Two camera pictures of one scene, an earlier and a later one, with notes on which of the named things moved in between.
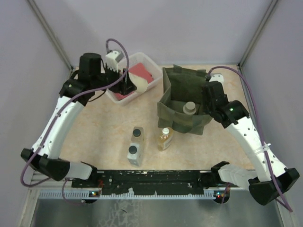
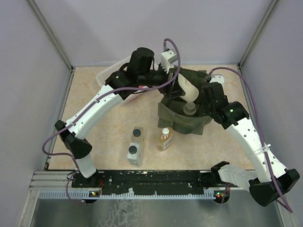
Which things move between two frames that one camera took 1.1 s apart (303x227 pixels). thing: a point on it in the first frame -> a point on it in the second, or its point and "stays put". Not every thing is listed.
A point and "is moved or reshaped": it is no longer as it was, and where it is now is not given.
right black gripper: (205, 108) stays put
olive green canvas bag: (182, 107) stays put
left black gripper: (124, 86) -> (176, 91)
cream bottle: (141, 84) is moved or reshaped
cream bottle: (190, 108) stays put
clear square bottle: (138, 135) stays put
